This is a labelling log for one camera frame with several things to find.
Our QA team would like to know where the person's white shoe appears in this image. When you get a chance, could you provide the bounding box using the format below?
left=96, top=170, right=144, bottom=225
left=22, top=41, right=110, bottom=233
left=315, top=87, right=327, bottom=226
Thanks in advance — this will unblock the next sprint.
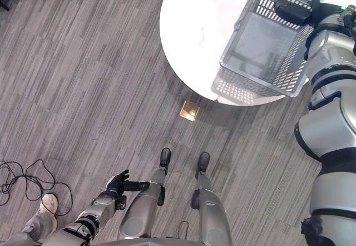
left=41, top=193, right=60, bottom=216

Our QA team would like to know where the round white marble table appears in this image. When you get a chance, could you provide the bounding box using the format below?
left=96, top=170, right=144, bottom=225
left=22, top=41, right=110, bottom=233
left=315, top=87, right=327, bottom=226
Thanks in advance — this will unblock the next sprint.
left=159, top=0, right=310, bottom=107

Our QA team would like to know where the silver right robot leg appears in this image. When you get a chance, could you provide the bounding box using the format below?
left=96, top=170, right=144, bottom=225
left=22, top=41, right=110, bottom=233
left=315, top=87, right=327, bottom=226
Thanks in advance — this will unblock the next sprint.
left=190, top=151, right=233, bottom=246

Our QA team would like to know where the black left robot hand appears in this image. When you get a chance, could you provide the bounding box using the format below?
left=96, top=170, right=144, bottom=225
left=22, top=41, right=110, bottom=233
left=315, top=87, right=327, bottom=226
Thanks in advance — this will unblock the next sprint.
left=105, top=169, right=151, bottom=199

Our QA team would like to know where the silver left robot leg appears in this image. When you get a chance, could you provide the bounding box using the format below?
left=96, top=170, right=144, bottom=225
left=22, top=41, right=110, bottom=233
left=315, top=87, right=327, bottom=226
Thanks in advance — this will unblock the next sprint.
left=117, top=147, right=172, bottom=242

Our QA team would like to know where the thin black looped cable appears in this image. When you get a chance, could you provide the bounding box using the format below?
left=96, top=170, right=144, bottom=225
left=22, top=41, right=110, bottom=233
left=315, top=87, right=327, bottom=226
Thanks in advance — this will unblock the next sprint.
left=177, top=220, right=191, bottom=239

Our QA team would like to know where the brass floor socket plate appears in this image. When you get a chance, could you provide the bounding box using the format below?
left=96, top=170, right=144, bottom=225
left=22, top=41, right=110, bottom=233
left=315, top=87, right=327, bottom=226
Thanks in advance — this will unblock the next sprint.
left=179, top=100, right=199, bottom=121

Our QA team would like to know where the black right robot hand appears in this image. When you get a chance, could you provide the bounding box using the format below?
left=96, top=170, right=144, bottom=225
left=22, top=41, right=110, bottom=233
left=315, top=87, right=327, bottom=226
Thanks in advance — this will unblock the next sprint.
left=273, top=0, right=314, bottom=26

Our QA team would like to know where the silver robot leg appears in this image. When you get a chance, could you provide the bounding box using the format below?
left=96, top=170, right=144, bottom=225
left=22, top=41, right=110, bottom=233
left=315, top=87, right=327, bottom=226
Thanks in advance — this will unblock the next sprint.
left=190, top=151, right=233, bottom=246
left=117, top=147, right=172, bottom=242

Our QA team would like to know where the grey plastic shopping basket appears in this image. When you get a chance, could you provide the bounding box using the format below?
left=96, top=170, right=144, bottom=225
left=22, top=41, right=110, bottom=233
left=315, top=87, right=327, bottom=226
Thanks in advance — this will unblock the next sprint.
left=210, top=0, right=325, bottom=105

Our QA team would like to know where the person's leg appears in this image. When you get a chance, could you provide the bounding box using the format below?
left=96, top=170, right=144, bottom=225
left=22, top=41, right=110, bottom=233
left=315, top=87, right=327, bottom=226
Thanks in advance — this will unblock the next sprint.
left=0, top=206, right=58, bottom=246

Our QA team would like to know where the black cable on floor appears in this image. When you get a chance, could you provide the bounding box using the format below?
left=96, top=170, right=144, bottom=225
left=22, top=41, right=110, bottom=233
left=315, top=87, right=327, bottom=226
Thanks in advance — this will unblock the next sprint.
left=0, top=159, right=74, bottom=217

